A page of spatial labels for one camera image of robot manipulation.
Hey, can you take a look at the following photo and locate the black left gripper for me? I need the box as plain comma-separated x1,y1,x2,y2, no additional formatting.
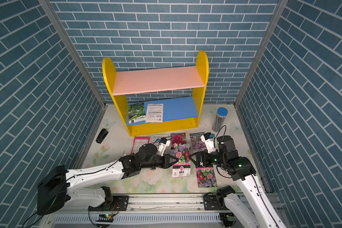
139,153,179,169

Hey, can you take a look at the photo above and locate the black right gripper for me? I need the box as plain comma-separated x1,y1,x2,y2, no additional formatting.
189,149,226,166

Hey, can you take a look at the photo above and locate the purple flower seed packet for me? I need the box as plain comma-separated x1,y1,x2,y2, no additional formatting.
190,132,207,152

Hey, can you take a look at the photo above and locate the pink aster seed packet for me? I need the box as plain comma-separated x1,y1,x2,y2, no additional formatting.
172,143,191,178

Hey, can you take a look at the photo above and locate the mixed aster flower seed packet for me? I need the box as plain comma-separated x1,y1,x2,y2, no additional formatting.
196,167,218,188

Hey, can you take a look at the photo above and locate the pink hollyhock seed packet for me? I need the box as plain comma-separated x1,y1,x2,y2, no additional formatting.
171,133,186,148

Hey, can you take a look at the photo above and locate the white text back seed packet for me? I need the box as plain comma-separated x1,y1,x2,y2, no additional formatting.
150,134,169,143

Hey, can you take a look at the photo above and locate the pink back seed packet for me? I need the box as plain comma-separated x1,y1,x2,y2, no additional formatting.
131,136,150,154

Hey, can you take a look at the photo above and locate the white text packet shelf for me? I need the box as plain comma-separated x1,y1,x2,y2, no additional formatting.
145,104,163,123

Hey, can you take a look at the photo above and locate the green gourd seed packet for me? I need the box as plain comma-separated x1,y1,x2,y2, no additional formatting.
127,102,146,124

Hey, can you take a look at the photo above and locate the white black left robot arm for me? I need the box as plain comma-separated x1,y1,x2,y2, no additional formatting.
37,143,179,216

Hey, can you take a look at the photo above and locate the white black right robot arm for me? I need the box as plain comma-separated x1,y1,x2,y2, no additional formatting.
191,133,286,228

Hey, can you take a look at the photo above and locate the yellow wooden shelf unit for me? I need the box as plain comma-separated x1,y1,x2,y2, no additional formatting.
102,50,209,137

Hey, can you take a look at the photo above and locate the clear pencil tube blue lid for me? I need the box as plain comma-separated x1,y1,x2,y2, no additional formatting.
212,107,228,132

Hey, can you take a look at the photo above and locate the black stapler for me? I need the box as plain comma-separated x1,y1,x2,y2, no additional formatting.
96,128,108,143

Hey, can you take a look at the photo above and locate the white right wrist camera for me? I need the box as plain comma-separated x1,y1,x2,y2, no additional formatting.
200,133,216,154

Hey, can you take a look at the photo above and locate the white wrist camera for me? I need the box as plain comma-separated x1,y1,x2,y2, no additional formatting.
200,133,216,154
157,137,171,156

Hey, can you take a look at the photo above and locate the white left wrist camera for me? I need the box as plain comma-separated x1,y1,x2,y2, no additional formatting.
157,137,171,156

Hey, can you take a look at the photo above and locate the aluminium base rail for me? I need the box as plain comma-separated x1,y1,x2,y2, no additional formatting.
39,193,288,227

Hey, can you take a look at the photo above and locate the aluminium corner post right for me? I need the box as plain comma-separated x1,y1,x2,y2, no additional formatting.
234,0,290,106

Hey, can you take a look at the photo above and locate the aluminium corner post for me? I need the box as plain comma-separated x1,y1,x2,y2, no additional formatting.
234,0,290,106
37,0,107,107

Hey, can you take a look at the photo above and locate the aluminium corner post left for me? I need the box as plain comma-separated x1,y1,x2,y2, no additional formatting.
37,0,107,107

